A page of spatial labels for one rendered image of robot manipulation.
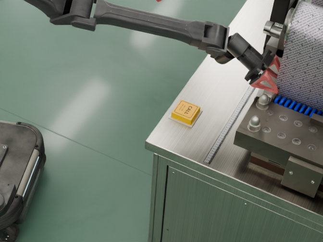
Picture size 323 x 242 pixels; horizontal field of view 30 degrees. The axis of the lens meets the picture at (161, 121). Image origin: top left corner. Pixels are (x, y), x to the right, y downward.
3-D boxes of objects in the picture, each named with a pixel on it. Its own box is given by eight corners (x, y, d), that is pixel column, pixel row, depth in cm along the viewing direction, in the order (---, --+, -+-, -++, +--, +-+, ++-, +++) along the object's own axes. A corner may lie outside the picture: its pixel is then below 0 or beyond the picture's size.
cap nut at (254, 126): (250, 121, 172) (252, 110, 169) (262, 126, 171) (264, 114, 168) (245, 129, 170) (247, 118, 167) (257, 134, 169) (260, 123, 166)
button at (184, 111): (180, 103, 194) (180, 98, 192) (200, 111, 192) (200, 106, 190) (170, 117, 190) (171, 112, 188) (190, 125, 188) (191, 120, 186)
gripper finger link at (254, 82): (267, 102, 176) (244, 80, 175) (275, 87, 181) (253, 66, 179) (282, 91, 171) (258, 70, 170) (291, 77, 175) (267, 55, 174)
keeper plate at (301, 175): (282, 179, 174) (290, 155, 166) (316, 193, 171) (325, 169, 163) (279, 185, 172) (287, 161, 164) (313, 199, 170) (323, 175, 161)
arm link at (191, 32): (70, 18, 164) (78, -17, 167) (70, 27, 169) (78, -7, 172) (223, 53, 168) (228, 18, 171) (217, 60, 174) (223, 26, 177)
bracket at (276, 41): (257, 90, 200) (274, 16, 178) (276, 97, 198) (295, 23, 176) (252, 99, 197) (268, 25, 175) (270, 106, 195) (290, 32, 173)
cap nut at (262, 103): (258, 99, 179) (261, 88, 175) (270, 103, 178) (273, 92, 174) (254, 107, 176) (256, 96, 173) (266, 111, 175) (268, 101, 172)
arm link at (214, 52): (208, 48, 169) (212, 21, 171) (192, 61, 179) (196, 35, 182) (245, 60, 172) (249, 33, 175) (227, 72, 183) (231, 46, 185)
